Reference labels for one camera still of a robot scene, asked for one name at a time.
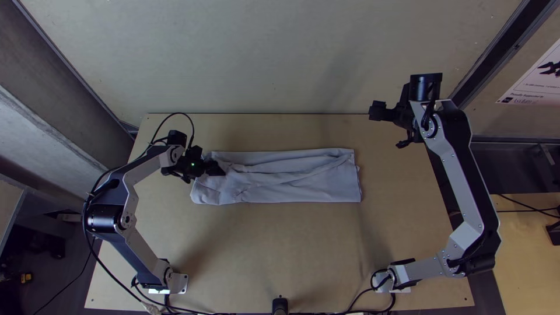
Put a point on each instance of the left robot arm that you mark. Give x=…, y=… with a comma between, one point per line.
x=144, y=166

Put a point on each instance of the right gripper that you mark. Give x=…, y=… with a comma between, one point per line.
x=396, y=114

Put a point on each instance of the white printed wall poster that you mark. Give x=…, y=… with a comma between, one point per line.
x=538, y=83

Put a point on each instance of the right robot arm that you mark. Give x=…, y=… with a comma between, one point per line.
x=455, y=175

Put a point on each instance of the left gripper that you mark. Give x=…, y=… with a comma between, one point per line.
x=214, y=168

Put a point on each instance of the black monitor stand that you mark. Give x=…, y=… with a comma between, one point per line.
x=554, y=232

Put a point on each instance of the light grey t-shirt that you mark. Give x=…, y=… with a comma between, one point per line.
x=284, y=179

